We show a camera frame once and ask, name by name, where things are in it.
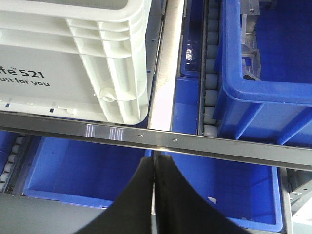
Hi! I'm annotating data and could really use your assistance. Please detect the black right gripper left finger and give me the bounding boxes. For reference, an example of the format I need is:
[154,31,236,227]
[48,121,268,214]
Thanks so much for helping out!
[76,157,154,234]

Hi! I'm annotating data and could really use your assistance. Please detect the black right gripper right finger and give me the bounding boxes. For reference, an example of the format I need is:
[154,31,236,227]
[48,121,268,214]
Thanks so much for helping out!
[154,155,244,234]

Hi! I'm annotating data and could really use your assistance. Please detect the white plastic tote bin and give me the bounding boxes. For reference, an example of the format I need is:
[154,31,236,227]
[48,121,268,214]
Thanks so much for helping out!
[0,0,152,125]

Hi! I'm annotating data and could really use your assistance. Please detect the right shelf lower blue bin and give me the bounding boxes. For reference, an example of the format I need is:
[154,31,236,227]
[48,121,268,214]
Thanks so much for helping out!
[167,152,283,232]

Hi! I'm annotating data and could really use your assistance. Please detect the shelf blue bin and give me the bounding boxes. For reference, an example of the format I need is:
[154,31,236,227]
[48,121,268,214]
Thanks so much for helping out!
[167,152,283,232]
[214,0,312,147]

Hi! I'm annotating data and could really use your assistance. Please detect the right shelf roller track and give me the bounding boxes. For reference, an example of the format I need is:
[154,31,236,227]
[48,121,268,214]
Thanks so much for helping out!
[198,0,220,137]

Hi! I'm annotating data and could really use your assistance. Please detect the clear acrylic parts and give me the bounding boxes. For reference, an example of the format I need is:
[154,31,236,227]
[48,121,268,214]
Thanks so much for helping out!
[240,0,261,81]

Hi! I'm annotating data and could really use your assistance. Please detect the right shelf front rail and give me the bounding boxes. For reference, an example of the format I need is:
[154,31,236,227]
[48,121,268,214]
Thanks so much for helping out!
[0,112,312,171]

